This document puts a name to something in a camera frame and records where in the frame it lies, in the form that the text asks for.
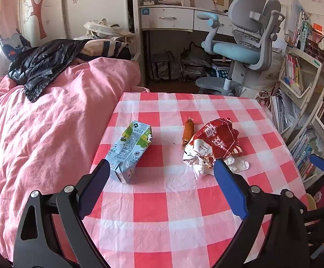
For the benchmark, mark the white desk with drawers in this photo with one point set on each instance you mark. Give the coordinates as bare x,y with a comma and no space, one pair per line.
167,18

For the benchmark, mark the pink blanket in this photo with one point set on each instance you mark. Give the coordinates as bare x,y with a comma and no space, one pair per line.
53,134

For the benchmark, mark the yellow trash bin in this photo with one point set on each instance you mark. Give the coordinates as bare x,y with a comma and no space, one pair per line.
312,202

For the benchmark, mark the stack of colourful books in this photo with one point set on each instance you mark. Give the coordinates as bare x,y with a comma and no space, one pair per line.
304,156

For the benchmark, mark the pink cartoon print curtain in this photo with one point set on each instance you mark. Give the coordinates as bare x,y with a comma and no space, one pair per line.
8,19

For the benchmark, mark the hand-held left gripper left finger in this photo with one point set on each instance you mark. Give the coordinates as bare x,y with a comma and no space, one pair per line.
94,189

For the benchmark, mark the white tissue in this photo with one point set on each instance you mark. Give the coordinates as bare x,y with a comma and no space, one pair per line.
237,166

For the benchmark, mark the row of tall upright books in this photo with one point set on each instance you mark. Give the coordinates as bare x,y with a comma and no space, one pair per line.
298,28

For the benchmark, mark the row of red white books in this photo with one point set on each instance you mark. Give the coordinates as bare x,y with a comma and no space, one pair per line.
292,69

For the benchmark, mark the orange sausage with torn end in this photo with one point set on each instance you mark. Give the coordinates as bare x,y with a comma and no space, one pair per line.
188,134

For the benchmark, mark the blue green drink carton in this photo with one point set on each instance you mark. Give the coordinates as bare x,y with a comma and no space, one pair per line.
128,150

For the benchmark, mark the bundle of newspapers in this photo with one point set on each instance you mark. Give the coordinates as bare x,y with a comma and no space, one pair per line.
192,64

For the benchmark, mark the red snack bag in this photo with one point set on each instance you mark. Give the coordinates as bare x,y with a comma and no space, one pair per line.
215,142

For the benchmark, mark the grey blue desk chair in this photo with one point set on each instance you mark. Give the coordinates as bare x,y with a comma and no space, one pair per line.
234,51

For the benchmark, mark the beige canvas bag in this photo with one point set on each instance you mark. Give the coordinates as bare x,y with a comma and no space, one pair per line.
103,28

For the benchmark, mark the white wardrobe with tree decal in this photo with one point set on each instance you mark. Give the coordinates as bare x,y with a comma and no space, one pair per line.
94,2

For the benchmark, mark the pink bag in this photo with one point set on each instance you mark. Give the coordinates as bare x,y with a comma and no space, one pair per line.
322,195

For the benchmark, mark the clear bag with black trim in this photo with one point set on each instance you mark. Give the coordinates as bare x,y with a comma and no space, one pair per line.
164,67

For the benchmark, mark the white tote bag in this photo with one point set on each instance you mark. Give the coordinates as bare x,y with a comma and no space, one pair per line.
271,75

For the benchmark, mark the red white checkered tablecloth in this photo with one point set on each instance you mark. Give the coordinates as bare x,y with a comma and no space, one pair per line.
164,206

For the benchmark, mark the stack of spiral notebooks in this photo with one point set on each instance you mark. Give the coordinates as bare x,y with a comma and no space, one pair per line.
282,111

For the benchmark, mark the large white shelf cart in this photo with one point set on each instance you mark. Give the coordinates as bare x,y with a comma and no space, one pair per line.
322,134

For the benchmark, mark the small white shelf cart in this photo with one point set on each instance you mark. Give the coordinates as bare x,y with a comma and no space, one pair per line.
304,92

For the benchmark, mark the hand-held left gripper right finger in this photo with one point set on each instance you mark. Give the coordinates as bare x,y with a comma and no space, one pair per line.
230,189

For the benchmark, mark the navy beige striped cloth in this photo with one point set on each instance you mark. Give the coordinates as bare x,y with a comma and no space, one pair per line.
106,47

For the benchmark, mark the black puffer jacket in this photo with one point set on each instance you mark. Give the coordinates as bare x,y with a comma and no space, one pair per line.
44,61

